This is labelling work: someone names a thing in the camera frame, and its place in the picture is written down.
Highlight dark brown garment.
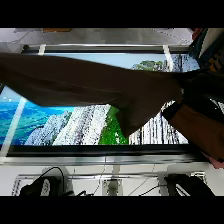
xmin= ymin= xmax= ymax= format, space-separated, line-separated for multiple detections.
xmin=0 ymin=52 xmax=188 ymax=138

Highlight light brown garment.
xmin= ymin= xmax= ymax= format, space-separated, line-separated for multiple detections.
xmin=167 ymin=103 xmax=224 ymax=162

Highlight pink garment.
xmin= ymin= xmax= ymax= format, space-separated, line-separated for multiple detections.
xmin=206 ymin=153 xmax=224 ymax=171

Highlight black cable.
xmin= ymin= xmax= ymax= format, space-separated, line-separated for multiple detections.
xmin=39 ymin=166 xmax=66 ymax=194

